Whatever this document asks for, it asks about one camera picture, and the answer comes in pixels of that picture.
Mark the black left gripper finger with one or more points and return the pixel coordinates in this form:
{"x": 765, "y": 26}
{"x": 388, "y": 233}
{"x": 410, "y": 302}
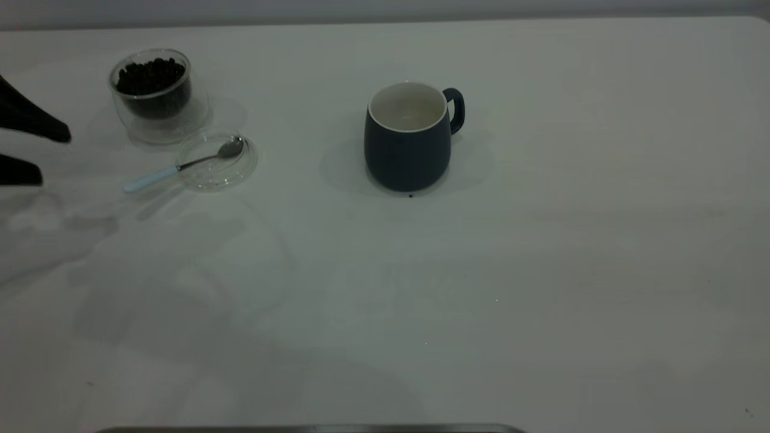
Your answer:
{"x": 18, "y": 171}
{"x": 24, "y": 117}

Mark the dark grey ceramic mug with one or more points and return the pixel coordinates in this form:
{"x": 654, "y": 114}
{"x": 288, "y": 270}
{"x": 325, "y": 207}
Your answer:
{"x": 409, "y": 156}

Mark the dark coffee beans pile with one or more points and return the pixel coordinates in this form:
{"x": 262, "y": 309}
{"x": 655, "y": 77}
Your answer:
{"x": 150, "y": 78}

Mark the clear round glass lid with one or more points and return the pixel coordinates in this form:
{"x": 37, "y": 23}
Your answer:
{"x": 224, "y": 178}

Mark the clear glass jar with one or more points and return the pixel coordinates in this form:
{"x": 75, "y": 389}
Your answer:
{"x": 174, "y": 129}

